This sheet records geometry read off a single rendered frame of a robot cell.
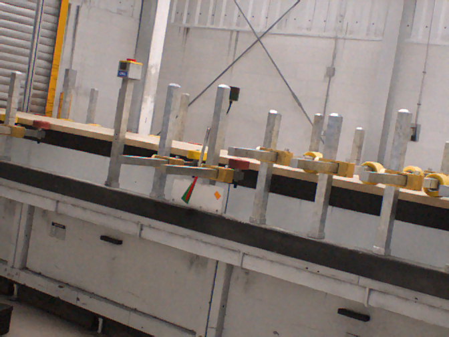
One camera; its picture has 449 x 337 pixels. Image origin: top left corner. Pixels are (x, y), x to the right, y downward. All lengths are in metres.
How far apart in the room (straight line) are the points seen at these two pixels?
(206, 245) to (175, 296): 0.48
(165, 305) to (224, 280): 0.36
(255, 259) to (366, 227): 0.41
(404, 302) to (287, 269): 0.45
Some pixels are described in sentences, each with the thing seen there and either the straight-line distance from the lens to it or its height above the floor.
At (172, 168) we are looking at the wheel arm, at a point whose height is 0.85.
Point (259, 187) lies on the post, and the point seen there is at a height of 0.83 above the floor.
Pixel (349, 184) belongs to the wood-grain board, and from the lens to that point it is 3.01.
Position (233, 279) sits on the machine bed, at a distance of 3.36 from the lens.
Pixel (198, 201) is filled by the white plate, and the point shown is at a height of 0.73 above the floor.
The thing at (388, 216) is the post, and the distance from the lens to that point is 2.70.
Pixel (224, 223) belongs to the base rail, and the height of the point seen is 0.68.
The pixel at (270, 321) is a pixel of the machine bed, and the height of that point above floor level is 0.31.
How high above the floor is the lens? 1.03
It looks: 3 degrees down
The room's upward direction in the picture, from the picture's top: 9 degrees clockwise
